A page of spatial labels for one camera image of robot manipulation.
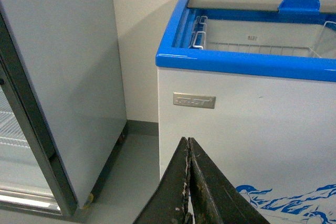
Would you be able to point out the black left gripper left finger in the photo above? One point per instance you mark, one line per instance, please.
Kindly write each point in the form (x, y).
(169, 203)

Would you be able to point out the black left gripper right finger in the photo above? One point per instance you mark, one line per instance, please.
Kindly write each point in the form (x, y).
(214, 199)

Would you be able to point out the white upright fridge cabinet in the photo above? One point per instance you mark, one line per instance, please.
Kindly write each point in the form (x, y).
(62, 102)

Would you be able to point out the silver SAST brand plate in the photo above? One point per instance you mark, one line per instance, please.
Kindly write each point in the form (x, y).
(195, 101)

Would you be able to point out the white blue chest freezer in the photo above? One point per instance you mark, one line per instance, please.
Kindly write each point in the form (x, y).
(272, 131)

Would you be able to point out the white wire freezer basket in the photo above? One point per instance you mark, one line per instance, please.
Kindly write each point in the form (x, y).
(268, 38)

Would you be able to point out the blue freezer lid handle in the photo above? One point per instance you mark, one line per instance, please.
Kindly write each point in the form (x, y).
(299, 7)

